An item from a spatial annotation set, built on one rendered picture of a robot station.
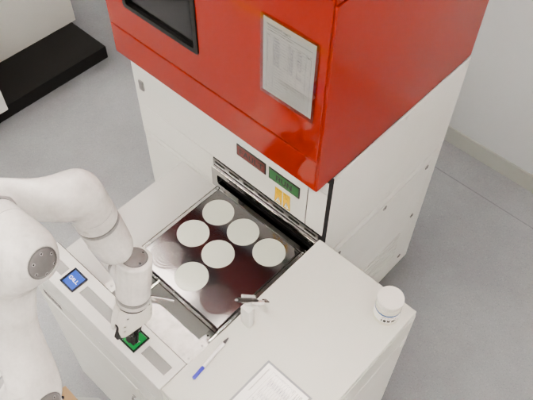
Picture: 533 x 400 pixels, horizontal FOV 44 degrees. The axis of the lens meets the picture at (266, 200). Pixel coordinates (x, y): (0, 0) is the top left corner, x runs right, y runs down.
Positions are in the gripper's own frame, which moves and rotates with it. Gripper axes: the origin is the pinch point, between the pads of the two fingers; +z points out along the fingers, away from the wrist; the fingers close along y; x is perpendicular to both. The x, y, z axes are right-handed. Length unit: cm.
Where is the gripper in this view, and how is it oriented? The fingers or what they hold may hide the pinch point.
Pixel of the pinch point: (132, 336)
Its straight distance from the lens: 178.4
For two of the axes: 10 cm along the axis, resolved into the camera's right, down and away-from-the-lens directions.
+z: -1.5, 7.1, 6.8
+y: -6.6, 4.4, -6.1
